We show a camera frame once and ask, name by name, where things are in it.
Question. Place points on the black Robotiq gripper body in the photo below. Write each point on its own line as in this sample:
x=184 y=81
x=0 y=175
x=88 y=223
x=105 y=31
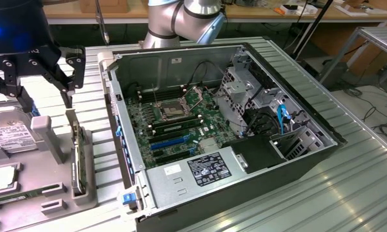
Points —
x=16 y=29

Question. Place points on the graphics card with black fan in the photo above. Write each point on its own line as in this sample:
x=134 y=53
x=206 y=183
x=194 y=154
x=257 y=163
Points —
x=78 y=154

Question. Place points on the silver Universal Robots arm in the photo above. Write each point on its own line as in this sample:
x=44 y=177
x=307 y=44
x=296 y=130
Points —
x=180 y=21

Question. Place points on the thin metal locking lever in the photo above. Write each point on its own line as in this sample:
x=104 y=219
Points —
x=154 y=95

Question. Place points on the small blue card clip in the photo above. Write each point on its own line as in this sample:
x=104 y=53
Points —
x=117 y=133

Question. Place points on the CPU socket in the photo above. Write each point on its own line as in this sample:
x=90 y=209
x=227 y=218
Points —
x=172 y=111

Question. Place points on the metal socket cover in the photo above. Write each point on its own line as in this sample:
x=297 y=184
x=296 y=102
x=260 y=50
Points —
x=193 y=99

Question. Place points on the dark RAM stick in slot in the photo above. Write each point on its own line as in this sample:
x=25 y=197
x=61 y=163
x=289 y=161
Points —
x=177 y=126

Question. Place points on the grey plastic parts rack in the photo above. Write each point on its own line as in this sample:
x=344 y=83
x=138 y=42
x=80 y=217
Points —
x=41 y=174

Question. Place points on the silver CPU chip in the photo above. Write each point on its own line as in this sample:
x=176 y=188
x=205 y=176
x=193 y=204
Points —
x=0 y=177

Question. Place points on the blue expansion slot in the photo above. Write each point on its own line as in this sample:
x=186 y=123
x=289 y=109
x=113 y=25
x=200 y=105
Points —
x=166 y=145

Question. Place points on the green motherboard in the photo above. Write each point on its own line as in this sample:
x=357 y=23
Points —
x=209 y=120

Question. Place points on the long black expansion slot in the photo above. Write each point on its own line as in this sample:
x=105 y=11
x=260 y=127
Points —
x=170 y=158

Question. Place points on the green RAM stick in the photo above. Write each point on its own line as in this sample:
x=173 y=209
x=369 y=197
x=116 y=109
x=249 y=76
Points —
x=16 y=197

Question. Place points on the silver perforated drive cage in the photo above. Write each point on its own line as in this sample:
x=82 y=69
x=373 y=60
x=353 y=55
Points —
x=237 y=94

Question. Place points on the silver chipset heat sink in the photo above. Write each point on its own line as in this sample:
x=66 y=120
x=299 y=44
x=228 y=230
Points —
x=209 y=143

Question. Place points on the silver power supply unit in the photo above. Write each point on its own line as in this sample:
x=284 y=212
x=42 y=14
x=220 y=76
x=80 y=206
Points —
x=166 y=183

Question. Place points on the blue case latch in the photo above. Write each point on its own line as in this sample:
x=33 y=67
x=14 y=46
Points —
x=126 y=199

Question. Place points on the long wooden desk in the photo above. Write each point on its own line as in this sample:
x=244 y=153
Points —
x=244 y=13

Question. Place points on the black plastic shroud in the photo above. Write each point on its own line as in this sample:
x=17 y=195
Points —
x=255 y=152

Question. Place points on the orange and white box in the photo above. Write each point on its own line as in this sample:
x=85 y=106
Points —
x=283 y=10

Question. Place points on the black slanted pole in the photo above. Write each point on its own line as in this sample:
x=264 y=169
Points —
x=312 y=26

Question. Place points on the silver disk bay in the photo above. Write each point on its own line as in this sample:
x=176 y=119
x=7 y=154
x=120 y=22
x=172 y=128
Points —
x=303 y=142

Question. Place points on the open black PC case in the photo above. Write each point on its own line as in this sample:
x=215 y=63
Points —
x=276 y=193

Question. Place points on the flat white box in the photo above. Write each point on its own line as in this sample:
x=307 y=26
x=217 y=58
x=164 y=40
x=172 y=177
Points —
x=351 y=9

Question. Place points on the hard disk with blue bracket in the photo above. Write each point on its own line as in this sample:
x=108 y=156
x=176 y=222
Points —
x=5 y=130

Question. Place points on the black box under frame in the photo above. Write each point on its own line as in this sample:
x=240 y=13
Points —
x=335 y=70

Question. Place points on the grey metal frame table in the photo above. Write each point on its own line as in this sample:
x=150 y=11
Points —
x=380 y=36

